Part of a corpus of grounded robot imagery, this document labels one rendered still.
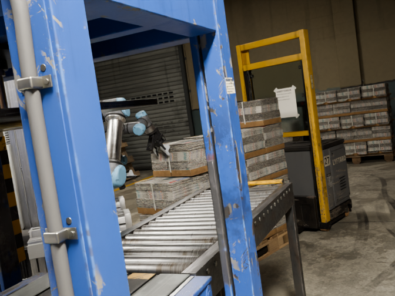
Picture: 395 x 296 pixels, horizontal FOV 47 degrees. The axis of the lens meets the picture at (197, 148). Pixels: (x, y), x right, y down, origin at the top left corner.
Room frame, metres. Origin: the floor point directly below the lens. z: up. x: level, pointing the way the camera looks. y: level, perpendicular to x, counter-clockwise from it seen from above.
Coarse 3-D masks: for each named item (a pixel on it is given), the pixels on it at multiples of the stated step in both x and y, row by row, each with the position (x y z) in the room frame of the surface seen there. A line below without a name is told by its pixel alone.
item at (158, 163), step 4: (184, 140) 3.42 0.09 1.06; (152, 152) 3.29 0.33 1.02; (160, 152) 3.24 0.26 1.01; (164, 152) 3.21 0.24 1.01; (152, 156) 3.30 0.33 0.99; (156, 156) 3.27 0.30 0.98; (160, 156) 3.24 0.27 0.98; (164, 156) 3.21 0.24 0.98; (152, 160) 3.30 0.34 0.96; (156, 160) 3.28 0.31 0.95; (160, 160) 3.24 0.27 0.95; (164, 160) 3.21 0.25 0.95; (152, 164) 3.30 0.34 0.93; (156, 164) 3.27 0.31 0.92; (160, 164) 3.24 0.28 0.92; (164, 164) 3.21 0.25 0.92; (152, 168) 3.30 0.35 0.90; (156, 168) 3.27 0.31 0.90; (160, 168) 3.24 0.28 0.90; (164, 168) 3.22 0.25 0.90
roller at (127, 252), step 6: (126, 252) 1.62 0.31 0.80; (132, 252) 1.61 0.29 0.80; (138, 252) 1.60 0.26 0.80; (144, 252) 1.59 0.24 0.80; (150, 252) 1.58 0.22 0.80; (156, 252) 1.57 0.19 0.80; (162, 252) 1.56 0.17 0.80; (168, 252) 1.55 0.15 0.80; (174, 252) 1.54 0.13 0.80; (180, 252) 1.53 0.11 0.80; (186, 252) 1.52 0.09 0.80; (192, 252) 1.51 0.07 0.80; (198, 252) 1.50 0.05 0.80; (204, 252) 1.49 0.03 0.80
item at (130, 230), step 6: (198, 192) 2.61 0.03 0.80; (186, 198) 2.48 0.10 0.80; (174, 204) 2.35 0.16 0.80; (162, 210) 2.24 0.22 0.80; (168, 210) 2.22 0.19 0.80; (150, 216) 2.14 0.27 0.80; (156, 216) 2.13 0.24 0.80; (144, 222) 2.04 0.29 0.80; (132, 228) 1.95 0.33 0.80; (138, 228) 1.96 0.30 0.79; (120, 234) 1.87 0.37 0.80
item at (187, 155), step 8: (176, 144) 3.12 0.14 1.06; (184, 144) 3.07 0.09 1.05; (192, 144) 3.09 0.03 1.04; (200, 144) 3.15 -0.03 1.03; (176, 152) 3.12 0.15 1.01; (184, 152) 3.07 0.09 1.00; (192, 152) 3.09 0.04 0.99; (200, 152) 3.16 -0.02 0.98; (176, 160) 3.13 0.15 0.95; (184, 160) 3.08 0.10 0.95; (192, 160) 3.09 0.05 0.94; (200, 160) 3.15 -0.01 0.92; (176, 168) 3.14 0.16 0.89; (184, 168) 3.09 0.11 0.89; (192, 168) 3.07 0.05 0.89; (176, 176) 3.17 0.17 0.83
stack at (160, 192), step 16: (256, 160) 3.68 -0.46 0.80; (192, 176) 3.10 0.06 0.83; (208, 176) 3.22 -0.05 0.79; (256, 176) 3.66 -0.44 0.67; (144, 192) 3.13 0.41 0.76; (160, 192) 3.02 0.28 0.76; (176, 192) 2.97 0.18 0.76; (192, 192) 3.08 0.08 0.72; (160, 208) 3.04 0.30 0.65; (272, 240) 3.73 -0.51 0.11
